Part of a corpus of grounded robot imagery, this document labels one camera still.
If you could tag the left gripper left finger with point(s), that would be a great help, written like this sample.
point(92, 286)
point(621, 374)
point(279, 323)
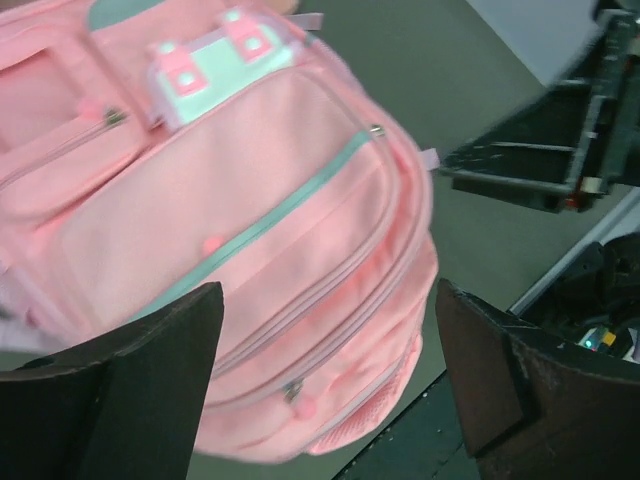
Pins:
point(124, 405)

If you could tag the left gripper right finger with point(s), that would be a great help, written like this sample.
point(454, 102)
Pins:
point(532, 405)

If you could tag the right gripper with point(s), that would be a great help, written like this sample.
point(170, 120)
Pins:
point(574, 142)

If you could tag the pink student backpack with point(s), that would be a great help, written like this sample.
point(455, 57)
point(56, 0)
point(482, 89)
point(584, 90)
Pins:
point(149, 147)

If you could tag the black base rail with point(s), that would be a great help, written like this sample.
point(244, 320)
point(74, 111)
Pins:
point(424, 442)

